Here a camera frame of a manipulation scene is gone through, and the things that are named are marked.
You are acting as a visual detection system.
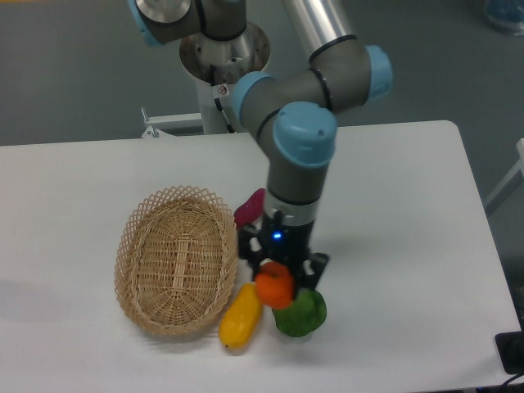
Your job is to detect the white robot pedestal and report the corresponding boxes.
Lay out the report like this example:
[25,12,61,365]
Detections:
[142,22,270,138]

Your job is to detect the green bok choy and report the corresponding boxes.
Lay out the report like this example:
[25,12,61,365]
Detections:
[272,290,327,338]

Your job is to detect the purple sweet potato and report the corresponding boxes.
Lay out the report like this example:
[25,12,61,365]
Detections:
[233,188,265,229]

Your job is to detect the yellow mango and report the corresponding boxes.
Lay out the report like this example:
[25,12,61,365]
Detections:
[219,282,263,350]

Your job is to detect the black device at table edge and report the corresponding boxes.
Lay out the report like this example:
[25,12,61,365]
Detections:
[495,331,523,375]

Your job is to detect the black cable on pedestal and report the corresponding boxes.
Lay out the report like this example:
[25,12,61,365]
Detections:
[209,65,237,134]

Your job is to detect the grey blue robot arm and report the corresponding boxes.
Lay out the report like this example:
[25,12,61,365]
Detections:
[128,1,393,291]

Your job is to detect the woven wicker basket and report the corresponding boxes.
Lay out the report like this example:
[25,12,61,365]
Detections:
[114,186,237,337]

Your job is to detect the white frame at right edge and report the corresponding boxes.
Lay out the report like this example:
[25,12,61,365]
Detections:
[483,138,523,216]

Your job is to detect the orange fruit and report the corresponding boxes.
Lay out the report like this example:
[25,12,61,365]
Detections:
[255,261,294,309]

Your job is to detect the blue object top right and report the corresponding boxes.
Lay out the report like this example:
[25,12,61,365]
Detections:
[484,0,523,36]

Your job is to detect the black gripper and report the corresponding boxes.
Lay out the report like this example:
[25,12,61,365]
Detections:
[237,213,330,291]

